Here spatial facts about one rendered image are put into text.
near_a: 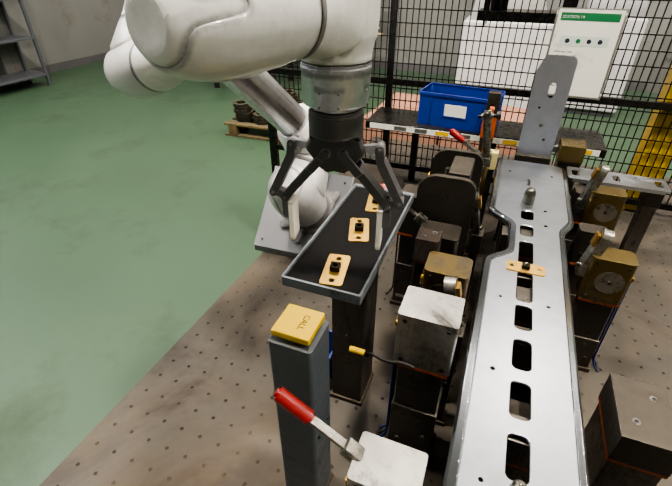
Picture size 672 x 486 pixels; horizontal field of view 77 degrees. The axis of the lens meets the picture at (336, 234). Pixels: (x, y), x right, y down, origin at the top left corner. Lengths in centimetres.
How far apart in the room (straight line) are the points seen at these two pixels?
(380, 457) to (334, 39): 51
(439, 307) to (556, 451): 26
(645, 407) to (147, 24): 82
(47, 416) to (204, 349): 113
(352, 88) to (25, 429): 201
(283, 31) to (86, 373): 208
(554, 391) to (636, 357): 63
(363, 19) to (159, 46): 23
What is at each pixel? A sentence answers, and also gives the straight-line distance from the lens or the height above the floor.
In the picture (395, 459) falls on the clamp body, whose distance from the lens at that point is 63.
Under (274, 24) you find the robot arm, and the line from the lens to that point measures 43.
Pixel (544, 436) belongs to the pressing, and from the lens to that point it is 77.
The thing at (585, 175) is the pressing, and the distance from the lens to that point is 164.
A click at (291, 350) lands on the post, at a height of 114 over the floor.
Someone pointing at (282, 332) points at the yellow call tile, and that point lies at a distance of 62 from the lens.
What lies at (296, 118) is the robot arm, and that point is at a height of 121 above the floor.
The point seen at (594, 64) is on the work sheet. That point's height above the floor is 127.
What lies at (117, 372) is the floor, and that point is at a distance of 230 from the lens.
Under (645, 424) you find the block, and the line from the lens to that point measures 82.
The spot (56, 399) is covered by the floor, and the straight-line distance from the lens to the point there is 232.
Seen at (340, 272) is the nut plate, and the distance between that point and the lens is 71.
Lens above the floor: 160
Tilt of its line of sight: 33 degrees down
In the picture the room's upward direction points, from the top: straight up
